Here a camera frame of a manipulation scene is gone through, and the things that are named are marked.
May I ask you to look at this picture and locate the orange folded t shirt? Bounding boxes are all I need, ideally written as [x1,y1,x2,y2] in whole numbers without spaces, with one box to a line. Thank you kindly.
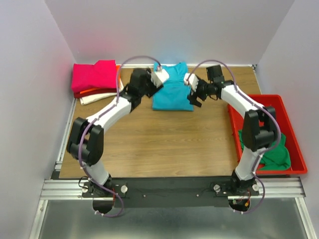
[79,65,123,96]

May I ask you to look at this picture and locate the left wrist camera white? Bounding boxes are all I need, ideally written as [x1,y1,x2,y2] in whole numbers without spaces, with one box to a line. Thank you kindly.
[151,67,169,88]

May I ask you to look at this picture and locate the pink folded t shirt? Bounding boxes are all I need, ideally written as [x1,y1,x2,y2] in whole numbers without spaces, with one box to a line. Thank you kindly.
[71,60,117,93]

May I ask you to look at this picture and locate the teal t shirt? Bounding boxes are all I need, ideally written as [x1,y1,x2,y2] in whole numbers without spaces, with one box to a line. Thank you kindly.
[152,62,194,112]

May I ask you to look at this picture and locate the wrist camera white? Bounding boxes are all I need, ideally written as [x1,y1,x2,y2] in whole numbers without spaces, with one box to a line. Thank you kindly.
[183,73,199,92]
[151,67,169,88]

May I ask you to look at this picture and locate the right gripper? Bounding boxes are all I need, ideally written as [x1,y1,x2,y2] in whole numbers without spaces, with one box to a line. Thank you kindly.
[186,77,212,108]

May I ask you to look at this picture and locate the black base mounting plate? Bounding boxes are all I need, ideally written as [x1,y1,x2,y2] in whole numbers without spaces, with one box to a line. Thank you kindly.
[78,176,259,215]

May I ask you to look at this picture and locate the green t shirt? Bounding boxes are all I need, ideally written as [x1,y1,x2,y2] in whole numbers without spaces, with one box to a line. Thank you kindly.
[237,129,292,171]

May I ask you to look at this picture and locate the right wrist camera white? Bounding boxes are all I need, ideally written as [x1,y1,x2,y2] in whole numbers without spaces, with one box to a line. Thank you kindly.
[183,73,199,92]

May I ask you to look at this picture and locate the aluminium frame rail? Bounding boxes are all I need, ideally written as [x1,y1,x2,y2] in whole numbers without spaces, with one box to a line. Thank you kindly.
[31,99,307,239]

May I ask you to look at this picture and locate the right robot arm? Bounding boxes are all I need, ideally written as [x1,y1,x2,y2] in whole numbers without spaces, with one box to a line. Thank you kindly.
[184,65,281,195]

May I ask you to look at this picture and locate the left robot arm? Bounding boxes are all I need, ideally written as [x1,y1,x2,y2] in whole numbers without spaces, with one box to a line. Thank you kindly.
[66,67,169,197]

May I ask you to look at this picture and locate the red plastic bin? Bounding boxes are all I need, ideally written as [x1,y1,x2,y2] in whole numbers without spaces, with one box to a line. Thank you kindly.
[227,94,308,176]

